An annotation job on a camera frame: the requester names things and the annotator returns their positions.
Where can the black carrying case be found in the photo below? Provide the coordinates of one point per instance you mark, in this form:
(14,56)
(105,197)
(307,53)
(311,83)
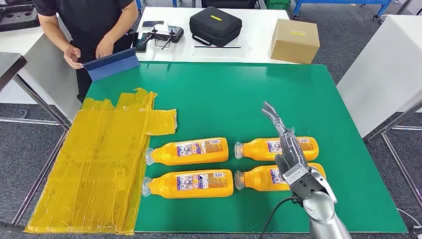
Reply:
(214,29)

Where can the black remote controller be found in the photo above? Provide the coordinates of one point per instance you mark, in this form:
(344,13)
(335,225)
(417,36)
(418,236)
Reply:
(173,34)

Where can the person's right forearm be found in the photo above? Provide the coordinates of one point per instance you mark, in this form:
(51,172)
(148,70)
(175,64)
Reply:
(54,33)

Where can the green plastic crate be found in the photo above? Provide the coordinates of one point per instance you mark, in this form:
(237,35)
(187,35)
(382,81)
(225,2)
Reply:
(278,4)

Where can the brown cardboard box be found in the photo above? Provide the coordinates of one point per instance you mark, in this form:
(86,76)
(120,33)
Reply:
(293,46)

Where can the person's right hand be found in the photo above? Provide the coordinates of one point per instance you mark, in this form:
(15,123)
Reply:
(72,57)

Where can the person's left forearm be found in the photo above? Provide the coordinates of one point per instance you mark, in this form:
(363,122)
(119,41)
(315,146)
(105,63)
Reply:
(123,19)

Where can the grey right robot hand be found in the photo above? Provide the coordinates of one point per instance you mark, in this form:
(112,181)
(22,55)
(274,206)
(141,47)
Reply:
(291,148)

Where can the black moulded tray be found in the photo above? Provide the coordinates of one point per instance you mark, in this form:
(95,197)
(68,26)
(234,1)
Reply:
(16,16)

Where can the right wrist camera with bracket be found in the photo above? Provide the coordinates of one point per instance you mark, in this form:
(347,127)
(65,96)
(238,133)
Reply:
(296,176)

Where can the yellow taped cardboard sheet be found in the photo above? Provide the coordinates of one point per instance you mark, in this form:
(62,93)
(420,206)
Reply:
(99,165)

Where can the grey metal leg frame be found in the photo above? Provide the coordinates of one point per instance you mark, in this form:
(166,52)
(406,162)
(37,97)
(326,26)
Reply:
(394,121)

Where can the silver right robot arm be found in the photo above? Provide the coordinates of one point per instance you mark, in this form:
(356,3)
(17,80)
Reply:
(326,217)

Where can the green table mat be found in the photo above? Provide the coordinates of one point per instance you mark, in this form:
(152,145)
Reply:
(230,99)

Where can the black crate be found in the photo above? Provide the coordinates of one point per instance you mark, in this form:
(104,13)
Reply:
(230,3)

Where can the person's left hand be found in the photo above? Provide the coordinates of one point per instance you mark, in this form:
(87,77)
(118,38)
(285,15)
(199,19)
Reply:
(105,47)

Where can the orange plastic bottle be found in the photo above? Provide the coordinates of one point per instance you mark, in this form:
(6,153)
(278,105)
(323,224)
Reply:
(197,158)
(257,150)
(257,179)
(197,191)

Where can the person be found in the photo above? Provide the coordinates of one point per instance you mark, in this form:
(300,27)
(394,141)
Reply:
(85,19)

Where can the dark tablet device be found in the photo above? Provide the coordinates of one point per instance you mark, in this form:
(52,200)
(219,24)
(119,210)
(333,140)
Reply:
(141,46)

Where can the grey metal table rail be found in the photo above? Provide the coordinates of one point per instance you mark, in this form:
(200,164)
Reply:
(39,179)

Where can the dark grey side table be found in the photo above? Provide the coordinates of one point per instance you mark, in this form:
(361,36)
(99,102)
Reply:
(10,66)

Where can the blue tablet case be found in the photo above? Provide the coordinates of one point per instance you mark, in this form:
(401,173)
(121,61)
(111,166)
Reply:
(112,67)

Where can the white side table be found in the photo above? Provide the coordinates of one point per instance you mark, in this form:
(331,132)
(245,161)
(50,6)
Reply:
(389,66)

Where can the white and grey desk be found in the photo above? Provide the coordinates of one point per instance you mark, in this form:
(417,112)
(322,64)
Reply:
(49,66)

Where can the blue metal cart frame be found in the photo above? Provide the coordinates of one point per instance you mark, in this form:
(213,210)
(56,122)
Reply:
(362,2)

